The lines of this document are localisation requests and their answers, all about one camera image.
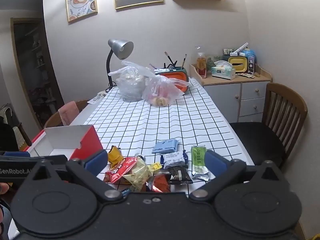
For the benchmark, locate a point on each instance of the white and blue snack packet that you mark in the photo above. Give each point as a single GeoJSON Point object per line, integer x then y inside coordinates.
{"type": "Point", "coordinates": [173, 159]}

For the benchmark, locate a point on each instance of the plastic bag with red items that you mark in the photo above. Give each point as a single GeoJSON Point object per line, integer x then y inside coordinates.
{"type": "Point", "coordinates": [160, 90]}

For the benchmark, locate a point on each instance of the black garment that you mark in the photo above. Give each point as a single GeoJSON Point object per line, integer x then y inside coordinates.
{"type": "Point", "coordinates": [7, 135]}

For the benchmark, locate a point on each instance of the green tissue box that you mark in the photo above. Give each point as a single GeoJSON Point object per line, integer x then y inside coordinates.
{"type": "Point", "coordinates": [222, 71]}

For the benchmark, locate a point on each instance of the black snack packet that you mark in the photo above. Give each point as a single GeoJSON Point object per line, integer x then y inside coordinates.
{"type": "Point", "coordinates": [180, 176]}

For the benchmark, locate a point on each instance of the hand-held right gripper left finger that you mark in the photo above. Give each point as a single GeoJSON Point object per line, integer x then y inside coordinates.
{"type": "Point", "coordinates": [96, 161]}

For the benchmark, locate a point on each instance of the printed paper leaflet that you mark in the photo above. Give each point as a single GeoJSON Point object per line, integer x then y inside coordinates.
{"type": "Point", "coordinates": [98, 98]}

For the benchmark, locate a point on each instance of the green snack packet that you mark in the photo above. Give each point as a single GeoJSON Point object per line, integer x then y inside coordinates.
{"type": "Point", "coordinates": [198, 162]}

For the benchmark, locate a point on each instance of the dark glass-door bookcase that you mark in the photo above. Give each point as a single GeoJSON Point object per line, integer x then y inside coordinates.
{"type": "Point", "coordinates": [35, 75]}

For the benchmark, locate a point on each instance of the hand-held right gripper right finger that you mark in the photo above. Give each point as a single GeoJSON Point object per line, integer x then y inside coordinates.
{"type": "Point", "coordinates": [215, 163]}

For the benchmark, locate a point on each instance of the white pen-shaped device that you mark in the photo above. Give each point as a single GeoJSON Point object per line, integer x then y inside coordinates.
{"type": "Point", "coordinates": [240, 48]}

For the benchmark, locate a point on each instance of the framed egg picture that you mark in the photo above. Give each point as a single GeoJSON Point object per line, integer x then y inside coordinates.
{"type": "Point", "coordinates": [81, 0]}

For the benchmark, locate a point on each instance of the red and white cardboard box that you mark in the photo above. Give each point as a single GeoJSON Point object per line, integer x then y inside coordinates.
{"type": "Point", "coordinates": [85, 140]}

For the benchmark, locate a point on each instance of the clear plastic bag with container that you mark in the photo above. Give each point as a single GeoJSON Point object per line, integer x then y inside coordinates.
{"type": "Point", "coordinates": [131, 82]}

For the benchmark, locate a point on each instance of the checked white tablecloth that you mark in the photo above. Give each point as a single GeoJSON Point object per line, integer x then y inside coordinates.
{"type": "Point", "coordinates": [160, 122]}

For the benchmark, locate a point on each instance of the orange drink bottle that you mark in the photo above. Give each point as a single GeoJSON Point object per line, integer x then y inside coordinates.
{"type": "Point", "coordinates": [201, 66]}

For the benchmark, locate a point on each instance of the silver foil candy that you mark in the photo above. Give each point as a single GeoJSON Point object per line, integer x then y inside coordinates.
{"type": "Point", "coordinates": [140, 156]}

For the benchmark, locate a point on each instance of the pink cloth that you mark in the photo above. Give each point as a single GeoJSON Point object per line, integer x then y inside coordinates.
{"type": "Point", "coordinates": [68, 113]}

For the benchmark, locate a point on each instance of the light blue snack packet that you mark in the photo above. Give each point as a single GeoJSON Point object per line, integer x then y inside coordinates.
{"type": "Point", "coordinates": [165, 146]}

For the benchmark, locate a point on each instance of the large red snack bag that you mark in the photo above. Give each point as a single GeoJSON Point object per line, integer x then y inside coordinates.
{"type": "Point", "coordinates": [120, 171]}

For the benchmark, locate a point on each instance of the pale yellow snack bag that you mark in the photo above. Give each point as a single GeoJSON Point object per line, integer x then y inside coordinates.
{"type": "Point", "coordinates": [137, 173]}

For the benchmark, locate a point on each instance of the yellow retro tissue holder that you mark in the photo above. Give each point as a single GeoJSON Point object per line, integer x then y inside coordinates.
{"type": "Point", "coordinates": [237, 63]}

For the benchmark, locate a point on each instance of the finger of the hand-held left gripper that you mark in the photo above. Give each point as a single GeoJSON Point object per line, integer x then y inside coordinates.
{"type": "Point", "coordinates": [21, 153]}

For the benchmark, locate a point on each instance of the person's left hand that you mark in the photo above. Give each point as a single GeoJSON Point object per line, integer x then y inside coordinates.
{"type": "Point", "coordinates": [3, 189]}

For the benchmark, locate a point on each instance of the yellow and brown snack packet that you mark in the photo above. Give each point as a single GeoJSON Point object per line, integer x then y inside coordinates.
{"type": "Point", "coordinates": [115, 156]}

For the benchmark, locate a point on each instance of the orange folding basin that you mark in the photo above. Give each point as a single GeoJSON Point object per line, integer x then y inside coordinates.
{"type": "Point", "coordinates": [176, 76]}

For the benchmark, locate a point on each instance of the wooden chair with black seat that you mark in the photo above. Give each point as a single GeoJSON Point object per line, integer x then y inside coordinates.
{"type": "Point", "coordinates": [257, 135]}

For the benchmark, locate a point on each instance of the small yellow sachet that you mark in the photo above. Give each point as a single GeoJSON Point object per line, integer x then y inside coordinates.
{"type": "Point", "coordinates": [155, 167]}

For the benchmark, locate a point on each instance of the armchair with yellow cushion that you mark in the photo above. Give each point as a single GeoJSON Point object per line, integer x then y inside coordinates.
{"type": "Point", "coordinates": [15, 127]}

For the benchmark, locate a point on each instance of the red foil snack packet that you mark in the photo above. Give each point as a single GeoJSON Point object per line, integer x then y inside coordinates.
{"type": "Point", "coordinates": [157, 183]}

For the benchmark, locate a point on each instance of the wooden chair with curved back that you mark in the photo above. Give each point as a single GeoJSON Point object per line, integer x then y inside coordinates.
{"type": "Point", "coordinates": [52, 121]}

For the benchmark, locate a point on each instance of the silver desk lamp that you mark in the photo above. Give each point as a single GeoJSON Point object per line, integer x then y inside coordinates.
{"type": "Point", "coordinates": [120, 47]}

